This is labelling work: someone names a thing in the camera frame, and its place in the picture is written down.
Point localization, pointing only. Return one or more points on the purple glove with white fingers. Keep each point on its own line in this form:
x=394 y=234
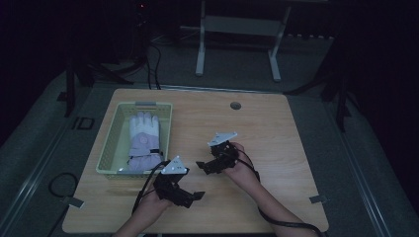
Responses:
x=144 y=138

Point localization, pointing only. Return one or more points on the pale green plastic basket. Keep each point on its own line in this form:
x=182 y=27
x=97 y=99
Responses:
x=115 y=144

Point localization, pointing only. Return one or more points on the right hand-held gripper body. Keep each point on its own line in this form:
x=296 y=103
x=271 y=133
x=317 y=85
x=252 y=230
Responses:
x=224 y=158

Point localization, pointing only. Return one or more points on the person's left hand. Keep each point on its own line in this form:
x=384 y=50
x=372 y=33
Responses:
x=153 y=205

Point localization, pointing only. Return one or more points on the person's right hand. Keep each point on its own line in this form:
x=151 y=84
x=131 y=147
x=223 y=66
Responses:
x=245 y=173

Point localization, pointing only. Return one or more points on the white metal stand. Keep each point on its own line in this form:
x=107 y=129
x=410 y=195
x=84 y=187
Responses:
x=242 y=25

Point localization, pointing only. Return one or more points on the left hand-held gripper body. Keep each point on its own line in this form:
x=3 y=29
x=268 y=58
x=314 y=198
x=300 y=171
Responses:
x=173 y=166

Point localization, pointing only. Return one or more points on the dark metal stand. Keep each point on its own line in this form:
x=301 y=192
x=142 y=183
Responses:
x=341 y=98

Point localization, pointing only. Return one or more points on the grey tape piece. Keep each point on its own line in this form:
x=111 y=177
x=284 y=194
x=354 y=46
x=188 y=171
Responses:
x=72 y=201
x=318 y=199

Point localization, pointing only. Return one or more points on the black tripod stand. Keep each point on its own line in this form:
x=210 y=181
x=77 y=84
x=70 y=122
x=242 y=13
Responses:
x=69 y=89

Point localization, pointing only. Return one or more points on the dark device with red light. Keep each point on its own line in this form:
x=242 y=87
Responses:
x=141 y=6

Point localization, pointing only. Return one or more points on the grey round table grommet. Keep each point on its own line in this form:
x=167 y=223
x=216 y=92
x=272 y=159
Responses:
x=235 y=105

